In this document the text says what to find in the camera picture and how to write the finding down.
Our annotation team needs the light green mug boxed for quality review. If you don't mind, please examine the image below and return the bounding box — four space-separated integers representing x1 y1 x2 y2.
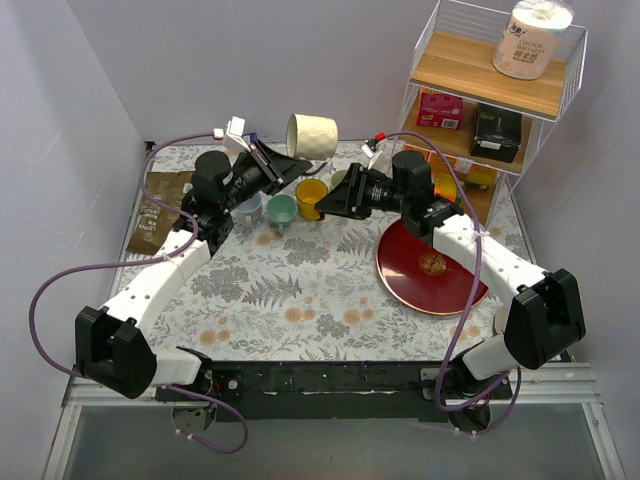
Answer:
330 170 348 190

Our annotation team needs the beige ribbed mug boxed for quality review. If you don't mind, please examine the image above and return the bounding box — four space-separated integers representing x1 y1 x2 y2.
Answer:
286 114 338 161

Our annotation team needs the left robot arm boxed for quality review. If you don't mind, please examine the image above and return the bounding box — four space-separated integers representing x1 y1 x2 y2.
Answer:
75 141 312 400

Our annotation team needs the black box on shelf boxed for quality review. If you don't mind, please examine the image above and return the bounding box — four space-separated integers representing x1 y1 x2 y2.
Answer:
470 104 522 163

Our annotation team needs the brown coffee bag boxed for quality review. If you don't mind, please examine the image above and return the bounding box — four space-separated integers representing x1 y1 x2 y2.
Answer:
126 171 192 255

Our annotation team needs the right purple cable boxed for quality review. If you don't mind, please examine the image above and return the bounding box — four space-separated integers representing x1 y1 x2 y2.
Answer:
374 130 524 442

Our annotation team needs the white wire shelf rack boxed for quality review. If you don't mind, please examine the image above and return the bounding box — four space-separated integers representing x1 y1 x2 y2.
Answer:
384 0 589 214

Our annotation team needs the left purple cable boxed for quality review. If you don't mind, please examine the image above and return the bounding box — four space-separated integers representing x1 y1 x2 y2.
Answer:
28 128 250 455

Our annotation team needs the white footed cup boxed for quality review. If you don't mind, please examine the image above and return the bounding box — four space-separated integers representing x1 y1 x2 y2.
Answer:
236 193 262 229

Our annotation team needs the floral table mat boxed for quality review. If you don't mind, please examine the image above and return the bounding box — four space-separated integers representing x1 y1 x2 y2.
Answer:
147 211 500 361

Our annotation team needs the red round tray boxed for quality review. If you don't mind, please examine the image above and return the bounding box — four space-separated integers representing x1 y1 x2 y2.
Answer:
376 220 473 316

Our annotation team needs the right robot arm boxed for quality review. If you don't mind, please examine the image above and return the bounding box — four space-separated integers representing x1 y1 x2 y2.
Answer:
315 151 586 398

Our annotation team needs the yellow enamel mug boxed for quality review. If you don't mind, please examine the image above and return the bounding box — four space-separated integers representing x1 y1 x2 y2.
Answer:
295 179 328 221

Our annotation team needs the purple cable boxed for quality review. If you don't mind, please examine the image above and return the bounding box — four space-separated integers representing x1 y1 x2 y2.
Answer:
28 128 250 455
374 130 524 442

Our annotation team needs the aluminium frame rail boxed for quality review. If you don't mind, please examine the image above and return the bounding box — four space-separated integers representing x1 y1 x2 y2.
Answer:
44 362 625 479

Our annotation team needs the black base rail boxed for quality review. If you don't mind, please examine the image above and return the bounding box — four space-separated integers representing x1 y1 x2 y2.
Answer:
149 360 511 424

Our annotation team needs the toilet paper roll on shelf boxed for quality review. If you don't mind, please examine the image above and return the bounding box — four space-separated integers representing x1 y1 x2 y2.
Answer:
493 1 574 80

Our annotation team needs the orange pink box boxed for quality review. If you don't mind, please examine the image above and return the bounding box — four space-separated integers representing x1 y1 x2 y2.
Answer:
416 90 464 130

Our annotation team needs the orange sponge pack upper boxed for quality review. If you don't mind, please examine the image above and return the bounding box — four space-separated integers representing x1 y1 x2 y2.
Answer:
432 170 498 203

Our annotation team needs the teal mug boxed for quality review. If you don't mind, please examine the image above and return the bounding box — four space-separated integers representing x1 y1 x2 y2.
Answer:
266 194 297 233

